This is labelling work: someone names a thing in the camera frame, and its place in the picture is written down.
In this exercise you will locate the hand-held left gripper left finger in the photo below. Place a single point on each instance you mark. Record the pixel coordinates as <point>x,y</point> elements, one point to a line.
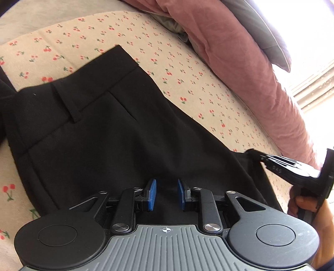
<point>151,194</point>

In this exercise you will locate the pink and grey pillow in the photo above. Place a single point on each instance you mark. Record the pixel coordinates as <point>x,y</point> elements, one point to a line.
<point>255,26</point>

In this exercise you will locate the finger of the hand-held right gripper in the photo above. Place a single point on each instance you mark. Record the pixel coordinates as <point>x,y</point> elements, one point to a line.
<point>279,168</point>

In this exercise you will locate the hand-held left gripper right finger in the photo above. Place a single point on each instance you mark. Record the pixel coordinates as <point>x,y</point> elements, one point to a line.
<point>180,194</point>

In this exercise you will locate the pink duvet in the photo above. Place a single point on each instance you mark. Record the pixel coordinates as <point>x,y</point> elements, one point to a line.
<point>248,78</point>

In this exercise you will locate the person's right forearm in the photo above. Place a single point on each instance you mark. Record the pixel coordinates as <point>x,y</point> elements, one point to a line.
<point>327,266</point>

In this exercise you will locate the black pants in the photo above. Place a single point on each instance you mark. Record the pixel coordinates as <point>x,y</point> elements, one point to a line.
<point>104,135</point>

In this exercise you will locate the person's right hand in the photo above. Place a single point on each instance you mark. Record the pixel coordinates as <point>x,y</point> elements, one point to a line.
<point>326,229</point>

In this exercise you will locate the bright window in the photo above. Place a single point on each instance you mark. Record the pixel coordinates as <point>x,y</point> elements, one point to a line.
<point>313,52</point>

